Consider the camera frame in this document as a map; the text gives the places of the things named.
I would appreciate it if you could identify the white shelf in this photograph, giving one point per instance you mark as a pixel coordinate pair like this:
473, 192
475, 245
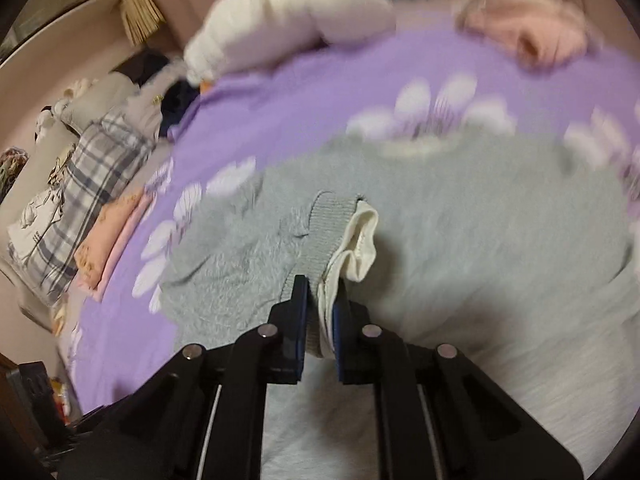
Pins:
60, 25

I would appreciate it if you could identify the grey pillow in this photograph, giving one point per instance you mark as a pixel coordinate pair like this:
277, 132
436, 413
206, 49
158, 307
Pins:
95, 97

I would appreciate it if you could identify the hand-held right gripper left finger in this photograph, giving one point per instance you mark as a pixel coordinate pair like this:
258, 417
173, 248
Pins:
300, 320

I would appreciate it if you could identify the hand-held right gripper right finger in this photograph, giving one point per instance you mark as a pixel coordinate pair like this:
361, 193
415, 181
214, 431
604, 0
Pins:
341, 330

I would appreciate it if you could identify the straw bundle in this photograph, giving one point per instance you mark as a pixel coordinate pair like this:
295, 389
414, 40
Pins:
140, 12

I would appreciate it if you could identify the purple floral blanket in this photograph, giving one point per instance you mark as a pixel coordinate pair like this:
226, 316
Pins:
300, 110

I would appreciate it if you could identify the pink folded garment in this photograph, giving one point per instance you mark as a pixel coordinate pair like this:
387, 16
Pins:
505, 25

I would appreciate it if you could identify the grey sweater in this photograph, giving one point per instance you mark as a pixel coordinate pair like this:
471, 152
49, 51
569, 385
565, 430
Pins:
450, 210

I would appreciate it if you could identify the dark wooden furniture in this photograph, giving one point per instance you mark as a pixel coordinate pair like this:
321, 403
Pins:
30, 400

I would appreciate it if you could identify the dark clothing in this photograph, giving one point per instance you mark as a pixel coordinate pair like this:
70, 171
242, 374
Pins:
165, 90

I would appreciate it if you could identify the orange pink folded clothes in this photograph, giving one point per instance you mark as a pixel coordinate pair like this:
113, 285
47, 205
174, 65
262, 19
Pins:
105, 240

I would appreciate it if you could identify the white fluffy folded garment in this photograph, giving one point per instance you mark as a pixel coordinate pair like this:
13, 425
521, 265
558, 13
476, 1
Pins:
280, 25

